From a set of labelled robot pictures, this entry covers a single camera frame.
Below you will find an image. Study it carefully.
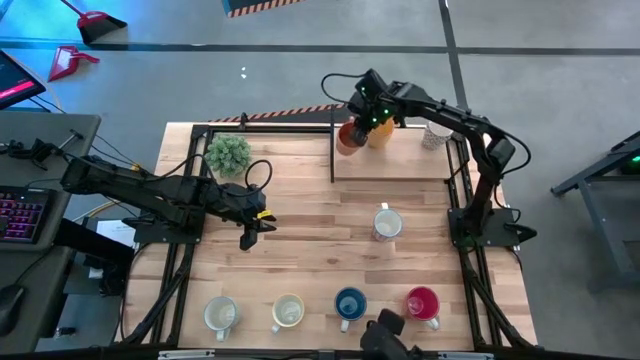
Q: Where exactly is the grey desk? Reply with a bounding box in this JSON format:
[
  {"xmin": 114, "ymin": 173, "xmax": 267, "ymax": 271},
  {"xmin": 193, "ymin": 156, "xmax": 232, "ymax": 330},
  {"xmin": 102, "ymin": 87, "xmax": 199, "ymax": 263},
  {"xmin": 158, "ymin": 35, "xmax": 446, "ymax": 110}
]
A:
[{"xmin": 0, "ymin": 110, "xmax": 104, "ymax": 354}]

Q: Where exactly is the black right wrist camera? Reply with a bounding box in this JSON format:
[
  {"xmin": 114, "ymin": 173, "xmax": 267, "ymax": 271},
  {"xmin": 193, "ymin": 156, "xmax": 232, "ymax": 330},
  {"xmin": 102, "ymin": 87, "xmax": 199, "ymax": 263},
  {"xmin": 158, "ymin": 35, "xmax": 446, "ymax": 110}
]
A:
[{"xmin": 358, "ymin": 68, "xmax": 389, "ymax": 99}]

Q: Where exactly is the white paper sheet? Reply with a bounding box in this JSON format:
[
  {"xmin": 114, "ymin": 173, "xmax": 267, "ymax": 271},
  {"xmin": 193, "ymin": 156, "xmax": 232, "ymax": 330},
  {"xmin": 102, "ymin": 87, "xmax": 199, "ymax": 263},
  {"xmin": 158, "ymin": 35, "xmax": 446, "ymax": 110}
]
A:
[{"xmin": 94, "ymin": 218, "xmax": 137, "ymax": 249}]

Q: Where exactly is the black orange striped panel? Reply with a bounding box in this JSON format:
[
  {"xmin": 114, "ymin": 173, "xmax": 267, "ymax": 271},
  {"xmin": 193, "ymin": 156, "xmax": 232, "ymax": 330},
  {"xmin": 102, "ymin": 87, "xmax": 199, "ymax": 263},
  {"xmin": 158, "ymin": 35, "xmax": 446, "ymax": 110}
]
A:
[{"xmin": 221, "ymin": 0, "xmax": 309, "ymax": 20}]

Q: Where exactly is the yellow cable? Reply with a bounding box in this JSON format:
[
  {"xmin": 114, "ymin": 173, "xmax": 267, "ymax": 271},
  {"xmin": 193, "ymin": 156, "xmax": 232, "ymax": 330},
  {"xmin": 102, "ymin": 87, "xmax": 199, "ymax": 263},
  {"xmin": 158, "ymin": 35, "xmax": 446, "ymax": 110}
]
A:
[{"xmin": 72, "ymin": 197, "xmax": 131, "ymax": 224}]

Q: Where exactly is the black orange striped ramp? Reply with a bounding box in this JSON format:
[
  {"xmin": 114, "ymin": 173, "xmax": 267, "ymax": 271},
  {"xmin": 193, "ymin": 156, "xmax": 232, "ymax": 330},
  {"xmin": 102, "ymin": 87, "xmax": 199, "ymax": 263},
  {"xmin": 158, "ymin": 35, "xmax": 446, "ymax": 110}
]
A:
[{"xmin": 207, "ymin": 102, "xmax": 351, "ymax": 125}]

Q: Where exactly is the potted green plant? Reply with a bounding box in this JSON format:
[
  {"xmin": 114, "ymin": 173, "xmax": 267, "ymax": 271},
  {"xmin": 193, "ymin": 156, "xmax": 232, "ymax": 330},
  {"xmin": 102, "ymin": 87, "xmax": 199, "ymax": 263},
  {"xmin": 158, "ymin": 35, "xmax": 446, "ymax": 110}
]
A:
[{"xmin": 204, "ymin": 133, "xmax": 253, "ymax": 179}]

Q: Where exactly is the grey white diamond pattern mug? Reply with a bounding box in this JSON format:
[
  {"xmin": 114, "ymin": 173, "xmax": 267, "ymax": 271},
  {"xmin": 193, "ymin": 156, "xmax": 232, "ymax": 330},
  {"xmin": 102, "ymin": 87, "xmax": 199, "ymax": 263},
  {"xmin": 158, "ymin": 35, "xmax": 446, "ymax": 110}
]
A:
[{"xmin": 420, "ymin": 121, "xmax": 454, "ymax": 151}]

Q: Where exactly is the black computer mouse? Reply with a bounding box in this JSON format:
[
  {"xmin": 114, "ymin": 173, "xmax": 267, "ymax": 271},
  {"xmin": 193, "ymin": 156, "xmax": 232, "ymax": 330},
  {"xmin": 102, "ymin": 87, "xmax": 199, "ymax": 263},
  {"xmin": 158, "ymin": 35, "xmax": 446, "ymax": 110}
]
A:
[{"xmin": 0, "ymin": 284, "xmax": 26, "ymax": 337}]

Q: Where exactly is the black clamp tool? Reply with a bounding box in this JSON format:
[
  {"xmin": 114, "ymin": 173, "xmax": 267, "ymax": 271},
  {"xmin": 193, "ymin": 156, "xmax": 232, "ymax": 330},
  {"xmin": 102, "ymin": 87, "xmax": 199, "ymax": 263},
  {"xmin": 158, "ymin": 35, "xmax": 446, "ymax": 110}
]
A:
[{"xmin": 0, "ymin": 128, "xmax": 86, "ymax": 162}]

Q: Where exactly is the red white diamond pattern mug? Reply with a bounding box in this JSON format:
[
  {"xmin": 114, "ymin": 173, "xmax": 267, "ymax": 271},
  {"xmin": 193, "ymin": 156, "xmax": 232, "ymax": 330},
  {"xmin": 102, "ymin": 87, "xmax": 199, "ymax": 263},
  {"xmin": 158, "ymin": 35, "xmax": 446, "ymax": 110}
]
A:
[{"xmin": 371, "ymin": 201, "xmax": 404, "ymax": 243}]

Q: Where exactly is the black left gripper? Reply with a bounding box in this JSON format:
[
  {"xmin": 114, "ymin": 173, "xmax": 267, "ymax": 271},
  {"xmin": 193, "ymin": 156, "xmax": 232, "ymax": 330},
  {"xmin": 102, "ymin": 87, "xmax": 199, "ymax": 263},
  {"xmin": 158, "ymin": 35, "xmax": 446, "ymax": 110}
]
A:
[{"xmin": 219, "ymin": 182, "xmax": 278, "ymax": 253}]

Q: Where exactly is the black aluminium rig frame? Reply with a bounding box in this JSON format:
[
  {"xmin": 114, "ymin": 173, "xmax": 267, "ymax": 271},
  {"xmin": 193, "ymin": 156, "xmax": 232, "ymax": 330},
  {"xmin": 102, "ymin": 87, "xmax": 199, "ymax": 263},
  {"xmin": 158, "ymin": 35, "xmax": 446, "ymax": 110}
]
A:
[{"xmin": 115, "ymin": 122, "xmax": 539, "ymax": 360}]

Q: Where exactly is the yellow mug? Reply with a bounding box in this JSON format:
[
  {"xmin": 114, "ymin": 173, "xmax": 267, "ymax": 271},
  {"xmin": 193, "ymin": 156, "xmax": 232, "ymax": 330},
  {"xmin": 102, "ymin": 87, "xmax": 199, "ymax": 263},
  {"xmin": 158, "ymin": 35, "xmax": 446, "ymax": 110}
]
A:
[{"xmin": 367, "ymin": 117, "xmax": 396, "ymax": 150}]

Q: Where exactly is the tilted computer monitor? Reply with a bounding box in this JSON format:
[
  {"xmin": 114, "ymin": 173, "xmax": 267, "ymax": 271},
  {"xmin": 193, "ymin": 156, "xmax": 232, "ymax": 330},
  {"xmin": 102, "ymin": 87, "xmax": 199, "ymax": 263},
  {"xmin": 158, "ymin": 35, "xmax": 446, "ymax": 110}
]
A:
[{"xmin": 0, "ymin": 48, "xmax": 47, "ymax": 111}]

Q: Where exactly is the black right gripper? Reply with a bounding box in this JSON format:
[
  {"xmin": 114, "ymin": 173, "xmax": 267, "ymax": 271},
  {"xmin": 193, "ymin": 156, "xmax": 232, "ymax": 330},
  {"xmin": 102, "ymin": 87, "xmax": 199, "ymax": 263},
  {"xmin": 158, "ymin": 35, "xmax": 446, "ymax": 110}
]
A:
[{"xmin": 347, "ymin": 92, "xmax": 396, "ymax": 146}]

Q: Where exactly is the black desk stand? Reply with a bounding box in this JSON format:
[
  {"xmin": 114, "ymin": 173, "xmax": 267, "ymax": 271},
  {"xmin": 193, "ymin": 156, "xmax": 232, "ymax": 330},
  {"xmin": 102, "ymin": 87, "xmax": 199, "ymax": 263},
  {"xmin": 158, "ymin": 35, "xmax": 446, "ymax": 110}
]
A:
[{"xmin": 52, "ymin": 217, "xmax": 136, "ymax": 296}]

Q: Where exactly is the orange floral pattern mug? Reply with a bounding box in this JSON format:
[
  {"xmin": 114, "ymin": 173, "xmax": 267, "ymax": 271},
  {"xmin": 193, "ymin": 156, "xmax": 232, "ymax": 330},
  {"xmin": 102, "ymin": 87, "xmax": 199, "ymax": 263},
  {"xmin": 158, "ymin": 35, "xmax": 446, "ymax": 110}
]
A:
[{"xmin": 270, "ymin": 292, "xmax": 306, "ymax": 335}]

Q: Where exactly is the backlit keyboard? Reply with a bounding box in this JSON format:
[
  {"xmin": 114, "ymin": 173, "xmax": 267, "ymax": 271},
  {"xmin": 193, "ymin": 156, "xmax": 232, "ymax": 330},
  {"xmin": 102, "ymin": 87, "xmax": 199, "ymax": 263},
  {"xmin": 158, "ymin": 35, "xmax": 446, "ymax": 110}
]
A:
[{"xmin": 0, "ymin": 185, "xmax": 57, "ymax": 246}]

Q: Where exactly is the dark grey metal table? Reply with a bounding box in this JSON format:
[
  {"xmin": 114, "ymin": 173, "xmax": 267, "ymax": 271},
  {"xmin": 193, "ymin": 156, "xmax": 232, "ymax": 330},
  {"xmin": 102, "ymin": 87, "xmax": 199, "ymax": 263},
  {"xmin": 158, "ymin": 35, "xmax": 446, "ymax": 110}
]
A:
[{"xmin": 549, "ymin": 129, "xmax": 640, "ymax": 294}]

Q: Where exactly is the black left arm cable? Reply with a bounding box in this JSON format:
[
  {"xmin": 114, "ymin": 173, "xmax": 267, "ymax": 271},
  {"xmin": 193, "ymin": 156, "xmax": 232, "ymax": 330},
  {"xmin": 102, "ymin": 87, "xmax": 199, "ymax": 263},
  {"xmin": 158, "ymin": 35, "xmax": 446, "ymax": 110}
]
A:
[{"xmin": 243, "ymin": 158, "xmax": 274, "ymax": 194}]

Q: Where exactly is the silver aluminium bracket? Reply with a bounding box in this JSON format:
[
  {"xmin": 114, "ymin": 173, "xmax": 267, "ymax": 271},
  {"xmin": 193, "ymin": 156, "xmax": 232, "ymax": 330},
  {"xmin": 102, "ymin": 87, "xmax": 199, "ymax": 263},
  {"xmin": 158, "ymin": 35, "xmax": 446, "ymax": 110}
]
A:
[
  {"xmin": 437, "ymin": 351, "xmax": 496, "ymax": 360},
  {"xmin": 157, "ymin": 349, "xmax": 216, "ymax": 360}
]

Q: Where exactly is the blue and white mug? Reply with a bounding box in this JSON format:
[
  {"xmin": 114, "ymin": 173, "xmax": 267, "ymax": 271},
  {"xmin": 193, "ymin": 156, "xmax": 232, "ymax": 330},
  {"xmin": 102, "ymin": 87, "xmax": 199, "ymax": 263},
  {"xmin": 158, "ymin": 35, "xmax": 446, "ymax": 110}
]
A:
[{"xmin": 333, "ymin": 286, "xmax": 369, "ymax": 334}]

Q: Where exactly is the green patterned mug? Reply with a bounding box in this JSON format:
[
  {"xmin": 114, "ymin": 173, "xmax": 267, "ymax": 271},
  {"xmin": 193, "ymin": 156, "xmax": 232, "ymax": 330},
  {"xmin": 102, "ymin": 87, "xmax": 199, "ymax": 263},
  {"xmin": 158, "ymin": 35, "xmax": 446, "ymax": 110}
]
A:
[{"xmin": 202, "ymin": 295, "xmax": 240, "ymax": 343}]

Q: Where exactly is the wooden shelf with black frame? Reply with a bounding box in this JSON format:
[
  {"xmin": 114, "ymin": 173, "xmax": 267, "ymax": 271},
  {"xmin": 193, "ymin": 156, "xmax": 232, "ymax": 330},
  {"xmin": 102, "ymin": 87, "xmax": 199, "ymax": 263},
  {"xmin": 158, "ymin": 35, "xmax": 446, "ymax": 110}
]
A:
[{"xmin": 328, "ymin": 102, "xmax": 454, "ymax": 184}]

